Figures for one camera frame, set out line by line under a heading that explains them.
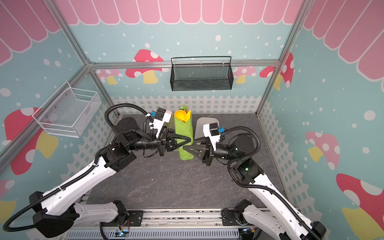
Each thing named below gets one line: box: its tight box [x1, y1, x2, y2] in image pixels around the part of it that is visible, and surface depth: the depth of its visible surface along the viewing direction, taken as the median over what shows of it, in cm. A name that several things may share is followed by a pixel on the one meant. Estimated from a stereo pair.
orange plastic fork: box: [183, 108, 192, 123], surface depth 46 cm
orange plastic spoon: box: [174, 109, 187, 123], surface depth 47 cm
